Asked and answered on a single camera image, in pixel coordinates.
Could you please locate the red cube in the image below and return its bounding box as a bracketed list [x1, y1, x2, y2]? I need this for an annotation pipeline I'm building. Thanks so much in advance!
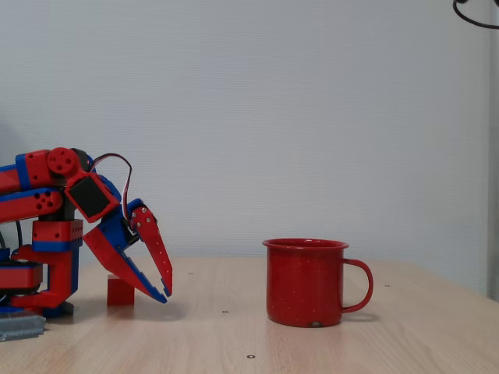
[107, 273, 136, 306]

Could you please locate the red enamel mug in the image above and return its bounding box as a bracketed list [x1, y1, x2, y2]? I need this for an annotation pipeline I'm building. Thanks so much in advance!
[262, 238, 374, 328]

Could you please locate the grey metal table clamp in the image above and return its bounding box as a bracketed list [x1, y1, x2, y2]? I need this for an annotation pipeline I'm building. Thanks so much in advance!
[0, 313, 47, 343]

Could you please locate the thin servo wire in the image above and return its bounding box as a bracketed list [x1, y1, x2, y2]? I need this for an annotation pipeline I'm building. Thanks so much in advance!
[87, 153, 134, 220]

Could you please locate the black base cable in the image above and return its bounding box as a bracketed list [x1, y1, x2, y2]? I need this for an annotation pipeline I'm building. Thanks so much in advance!
[0, 219, 23, 252]

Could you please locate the black cable loop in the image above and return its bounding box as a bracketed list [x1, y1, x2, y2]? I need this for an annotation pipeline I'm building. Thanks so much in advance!
[452, 0, 499, 30]

